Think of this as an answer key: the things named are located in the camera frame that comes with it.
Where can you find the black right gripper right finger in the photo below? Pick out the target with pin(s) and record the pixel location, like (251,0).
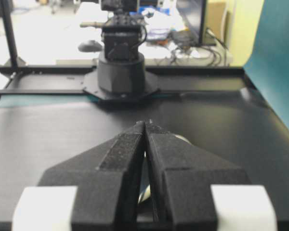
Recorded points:
(196,190)

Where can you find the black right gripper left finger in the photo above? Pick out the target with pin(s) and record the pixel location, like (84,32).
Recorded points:
(96,190)

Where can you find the cardboard box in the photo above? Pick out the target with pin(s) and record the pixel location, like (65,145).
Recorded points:
(217,18)

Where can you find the black computer monitor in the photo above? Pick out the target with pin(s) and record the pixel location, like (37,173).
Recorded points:
(193,13)

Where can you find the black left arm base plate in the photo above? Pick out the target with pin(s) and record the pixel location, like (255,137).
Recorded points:
(91,87)

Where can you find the black metal frame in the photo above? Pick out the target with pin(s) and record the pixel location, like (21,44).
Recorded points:
(81,80)

